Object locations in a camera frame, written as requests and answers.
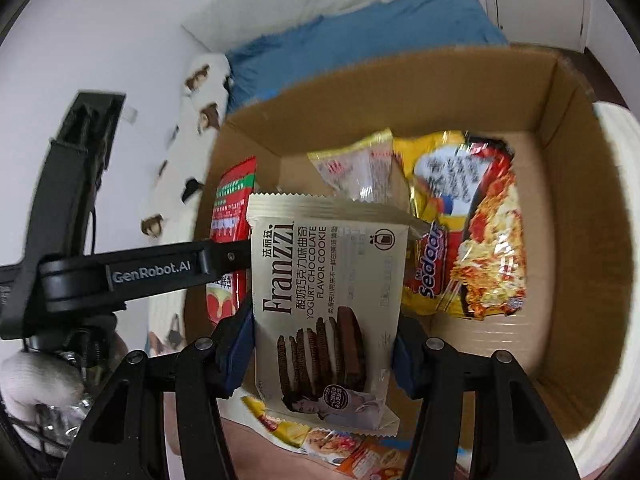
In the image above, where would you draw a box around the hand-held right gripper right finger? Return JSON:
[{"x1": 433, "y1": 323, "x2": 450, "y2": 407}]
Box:
[{"x1": 392, "y1": 317, "x2": 583, "y2": 480}]

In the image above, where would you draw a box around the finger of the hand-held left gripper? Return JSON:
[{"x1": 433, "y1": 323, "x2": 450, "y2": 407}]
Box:
[{"x1": 106, "y1": 239, "x2": 251, "y2": 312}]

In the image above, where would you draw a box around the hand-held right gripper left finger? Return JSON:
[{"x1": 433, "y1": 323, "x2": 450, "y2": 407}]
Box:
[{"x1": 60, "y1": 305, "x2": 257, "y2": 480}]

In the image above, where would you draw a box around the chocolate cookie packet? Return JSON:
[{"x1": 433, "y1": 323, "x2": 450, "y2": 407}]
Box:
[{"x1": 241, "y1": 192, "x2": 425, "y2": 433}]

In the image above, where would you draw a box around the cardboard box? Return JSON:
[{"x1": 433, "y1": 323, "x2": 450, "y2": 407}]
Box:
[{"x1": 182, "y1": 46, "x2": 628, "y2": 441}]

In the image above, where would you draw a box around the yellow snack packet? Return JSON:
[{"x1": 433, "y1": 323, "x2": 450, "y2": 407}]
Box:
[{"x1": 241, "y1": 396, "x2": 308, "y2": 451}]

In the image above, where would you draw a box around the red snack packet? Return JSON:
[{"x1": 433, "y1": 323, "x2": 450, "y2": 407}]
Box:
[{"x1": 206, "y1": 156, "x2": 258, "y2": 326}]

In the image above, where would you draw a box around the orange snack packet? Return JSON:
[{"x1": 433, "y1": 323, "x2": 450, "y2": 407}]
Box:
[{"x1": 335, "y1": 435, "x2": 416, "y2": 480}]

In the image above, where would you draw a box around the yellow instant noodle packet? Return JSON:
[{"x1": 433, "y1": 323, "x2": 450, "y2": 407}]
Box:
[{"x1": 392, "y1": 131, "x2": 530, "y2": 321}]

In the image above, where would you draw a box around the clear biscuit packet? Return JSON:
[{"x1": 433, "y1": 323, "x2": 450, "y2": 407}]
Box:
[{"x1": 306, "y1": 128, "x2": 411, "y2": 216}]

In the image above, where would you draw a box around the bear print pillow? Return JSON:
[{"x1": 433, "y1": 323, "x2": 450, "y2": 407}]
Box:
[{"x1": 137, "y1": 52, "x2": 236, "y2": 246}]

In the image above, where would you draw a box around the blue bed sheet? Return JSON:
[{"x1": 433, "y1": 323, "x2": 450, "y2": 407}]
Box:
[{"x1": 225, "y1": 0, "x2": 508, "y2": 111}]

